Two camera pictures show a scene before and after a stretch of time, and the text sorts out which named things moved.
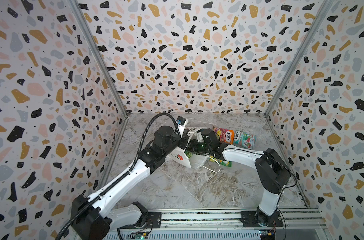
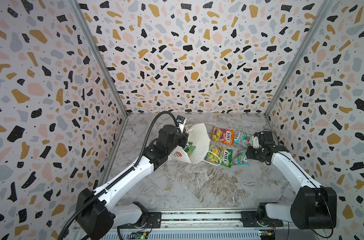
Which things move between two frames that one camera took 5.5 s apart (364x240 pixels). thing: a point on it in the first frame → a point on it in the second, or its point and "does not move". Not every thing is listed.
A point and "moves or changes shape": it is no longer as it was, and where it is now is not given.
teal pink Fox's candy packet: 243,139 does not move
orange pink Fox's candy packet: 226,136 does not move
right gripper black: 195,145 → 253,153
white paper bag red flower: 181,155 moves or changes shape
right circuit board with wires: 266,234 does not move
